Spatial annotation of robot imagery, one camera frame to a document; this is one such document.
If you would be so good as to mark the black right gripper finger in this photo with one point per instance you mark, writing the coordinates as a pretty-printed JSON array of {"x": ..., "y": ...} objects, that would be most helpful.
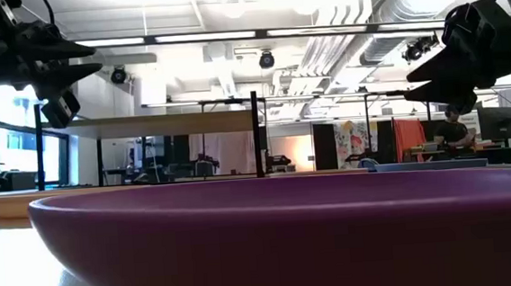
[
  {"x": 444, "y": 67},
  {"x": 452, "y": 92}
]

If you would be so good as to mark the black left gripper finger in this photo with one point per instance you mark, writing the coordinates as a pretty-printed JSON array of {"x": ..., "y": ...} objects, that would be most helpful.
[
  {"x": 57, "y": 78},
  {"x": 55, "y": 49}
]

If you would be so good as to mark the blue plate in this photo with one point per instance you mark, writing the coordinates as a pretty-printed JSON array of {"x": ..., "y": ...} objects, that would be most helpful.
[{"x": 428, "y": 165}]

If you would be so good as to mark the pale peach plate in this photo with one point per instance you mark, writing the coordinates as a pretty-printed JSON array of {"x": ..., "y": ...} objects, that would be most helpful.
[{"x": 3, "y": 208}]

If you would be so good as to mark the purple plate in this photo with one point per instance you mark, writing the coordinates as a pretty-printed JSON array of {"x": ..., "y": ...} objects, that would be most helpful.
[{"x": 289, "y": 240}]

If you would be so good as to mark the wooden shelf with black legs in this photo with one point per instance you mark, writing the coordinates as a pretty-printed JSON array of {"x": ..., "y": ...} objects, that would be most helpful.
[{"x": 168, "y": 124}]

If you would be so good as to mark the black ceiling spotlight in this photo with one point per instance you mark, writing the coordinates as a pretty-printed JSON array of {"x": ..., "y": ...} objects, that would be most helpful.
[
  {"x": 266, "y": 59},
  {"x": 416, "y": 50},
  {"x": 118, "y": 75}
]

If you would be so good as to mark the person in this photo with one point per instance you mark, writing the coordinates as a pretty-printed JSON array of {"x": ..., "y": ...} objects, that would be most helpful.
[{"x": 451, "y": 133}]

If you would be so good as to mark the black computer monitor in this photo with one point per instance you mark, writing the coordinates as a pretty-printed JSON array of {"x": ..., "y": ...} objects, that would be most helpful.
[{"x": 497, "y": 123}]

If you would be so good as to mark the orange hanging cloth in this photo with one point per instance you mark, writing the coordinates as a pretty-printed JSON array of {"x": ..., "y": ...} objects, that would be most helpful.
[{"x": 409, "y": 139}]

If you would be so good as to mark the large window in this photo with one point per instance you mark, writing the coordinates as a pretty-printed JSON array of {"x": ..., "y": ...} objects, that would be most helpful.
[{"x": 17, "y": 150}]

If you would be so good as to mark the dark background desk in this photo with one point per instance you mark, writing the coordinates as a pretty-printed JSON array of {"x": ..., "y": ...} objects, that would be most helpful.
[{"x": 509, "y": 154}]

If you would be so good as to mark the blue rounded object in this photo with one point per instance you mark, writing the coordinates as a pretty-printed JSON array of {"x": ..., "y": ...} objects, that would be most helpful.
[{"x": 367, "y": 163}]

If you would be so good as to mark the floral hanging cloth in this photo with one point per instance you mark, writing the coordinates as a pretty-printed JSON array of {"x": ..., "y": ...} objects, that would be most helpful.
[{"x": 352, "y": 143}]

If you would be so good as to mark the black standing panel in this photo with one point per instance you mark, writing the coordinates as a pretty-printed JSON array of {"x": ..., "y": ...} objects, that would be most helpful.
[{"x": 324, "y": 147}]

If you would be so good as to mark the white curtain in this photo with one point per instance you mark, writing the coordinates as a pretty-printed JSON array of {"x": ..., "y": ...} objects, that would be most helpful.
[{"x": 229, "y": 151}]

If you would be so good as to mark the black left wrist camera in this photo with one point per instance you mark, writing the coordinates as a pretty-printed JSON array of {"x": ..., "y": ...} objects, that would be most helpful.
[{"x": 60, "y": 110}]

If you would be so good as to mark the silver ventilation duct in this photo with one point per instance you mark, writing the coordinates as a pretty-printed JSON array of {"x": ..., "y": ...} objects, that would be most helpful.
[{"x": 404, "y": 11}]

